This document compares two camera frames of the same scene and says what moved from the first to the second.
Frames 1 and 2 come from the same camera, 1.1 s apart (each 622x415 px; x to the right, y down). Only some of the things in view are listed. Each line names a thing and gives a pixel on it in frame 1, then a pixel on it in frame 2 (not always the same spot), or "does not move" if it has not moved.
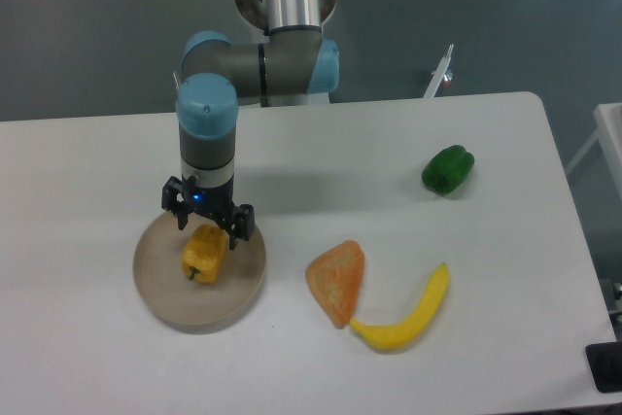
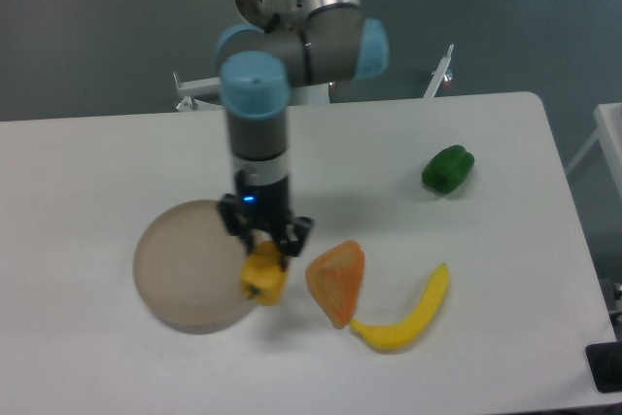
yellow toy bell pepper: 203,253 to 263,275
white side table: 608,123 does not move
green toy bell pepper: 447,169 does not move
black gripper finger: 172,200 to 228,208
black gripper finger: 241,224 to 293,239
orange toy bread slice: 335,275 does not move
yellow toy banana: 397,335 does not move
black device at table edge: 604,362 does not move
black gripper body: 214,203 to 263,206
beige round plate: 181,304 does not move
